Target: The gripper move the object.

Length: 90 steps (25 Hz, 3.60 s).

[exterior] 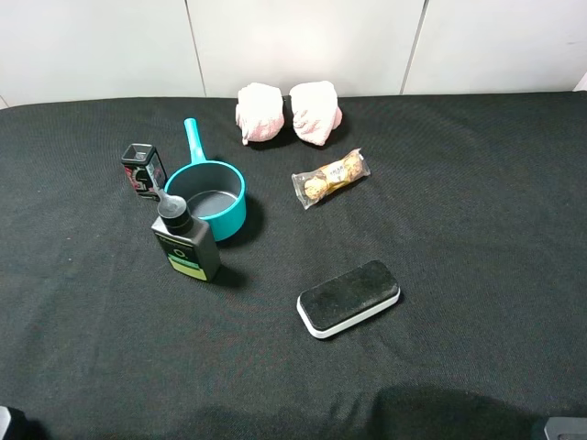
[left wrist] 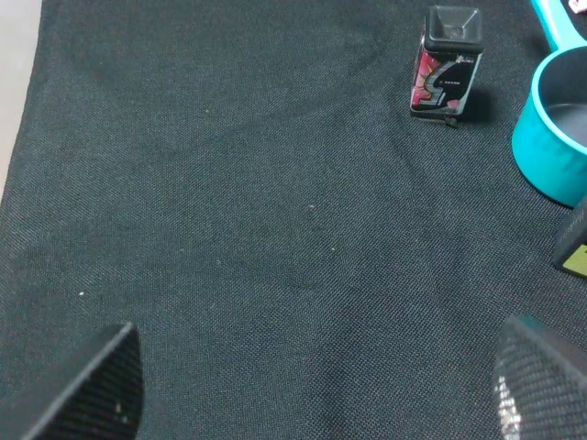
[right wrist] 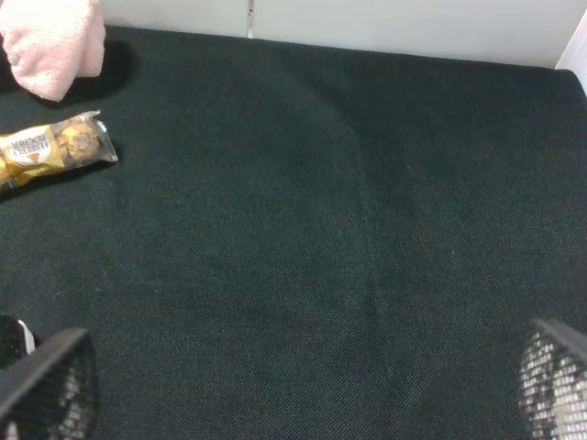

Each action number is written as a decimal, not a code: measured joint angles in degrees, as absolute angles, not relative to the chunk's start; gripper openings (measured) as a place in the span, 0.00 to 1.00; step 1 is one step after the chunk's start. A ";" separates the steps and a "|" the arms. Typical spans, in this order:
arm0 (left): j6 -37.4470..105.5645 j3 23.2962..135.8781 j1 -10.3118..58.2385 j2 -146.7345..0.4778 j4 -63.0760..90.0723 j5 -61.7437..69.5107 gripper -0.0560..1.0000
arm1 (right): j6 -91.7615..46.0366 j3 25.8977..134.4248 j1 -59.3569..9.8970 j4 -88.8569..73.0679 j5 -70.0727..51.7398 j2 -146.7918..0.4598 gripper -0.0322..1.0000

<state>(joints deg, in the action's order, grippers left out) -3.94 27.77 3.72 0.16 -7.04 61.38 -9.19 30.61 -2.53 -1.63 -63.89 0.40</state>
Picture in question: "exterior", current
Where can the grey base part left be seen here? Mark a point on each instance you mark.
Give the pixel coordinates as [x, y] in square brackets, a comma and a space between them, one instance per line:
[5, 422]

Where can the grey base part right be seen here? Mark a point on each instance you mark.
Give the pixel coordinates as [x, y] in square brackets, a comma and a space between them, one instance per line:
[565, 428]

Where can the gold wrapped chocolate pack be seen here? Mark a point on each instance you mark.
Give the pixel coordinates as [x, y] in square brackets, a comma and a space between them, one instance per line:
[313, 186]

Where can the black bottle green label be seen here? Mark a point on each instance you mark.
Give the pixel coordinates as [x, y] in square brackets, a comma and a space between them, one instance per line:
[187, 241]

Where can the small black tin box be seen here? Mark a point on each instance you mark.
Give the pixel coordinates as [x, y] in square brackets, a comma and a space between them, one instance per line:
[144, 170]

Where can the teal saucepan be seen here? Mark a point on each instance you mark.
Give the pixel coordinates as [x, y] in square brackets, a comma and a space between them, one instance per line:
[213, 190]

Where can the grey base part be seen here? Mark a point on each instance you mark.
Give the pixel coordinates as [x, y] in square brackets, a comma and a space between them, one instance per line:
[565, 428]
[5, 422]

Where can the black white board eraser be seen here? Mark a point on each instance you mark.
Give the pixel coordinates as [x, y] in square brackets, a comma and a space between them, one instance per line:
[336, 305]

